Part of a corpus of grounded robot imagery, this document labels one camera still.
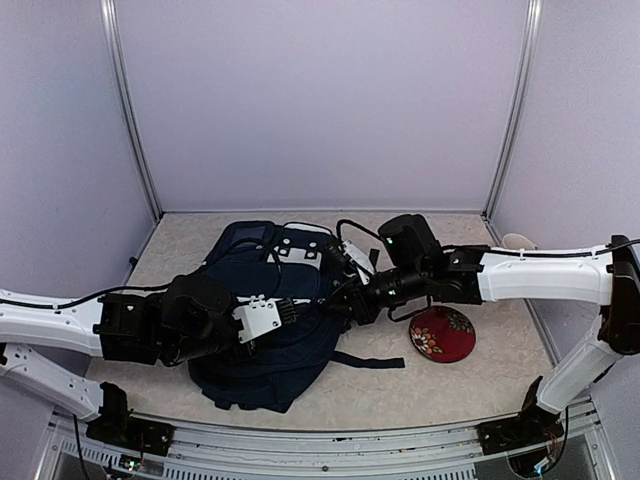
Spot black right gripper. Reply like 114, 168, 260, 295
324, 260, 430, 323

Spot navy blue student backpack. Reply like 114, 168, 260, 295
188, 221, 405, 413

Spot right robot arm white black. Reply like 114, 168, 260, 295
325, 214, 639, 444

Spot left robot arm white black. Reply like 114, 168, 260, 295
1, 274, 282, 445

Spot red floral plate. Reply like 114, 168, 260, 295
409, 306, 476, 364

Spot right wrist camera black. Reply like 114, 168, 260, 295
324, 239, 377, 285

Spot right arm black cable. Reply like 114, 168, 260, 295
335, 218, 384, 246

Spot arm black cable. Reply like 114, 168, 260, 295
335, 218, 384, 246
59, 239, 286, 306

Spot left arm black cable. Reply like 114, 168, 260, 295
59, 239, 286, 306

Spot aluminium front rail frame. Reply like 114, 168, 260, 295
34, 394, 616, 480

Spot aluminium corner post right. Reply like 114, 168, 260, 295
482, 0, 543, 223

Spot aluminium corner post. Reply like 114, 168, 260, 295
482, 0, 543, 223
100, 0, 164, 225

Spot aluminium corner post left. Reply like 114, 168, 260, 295
100, 0, 164, 225

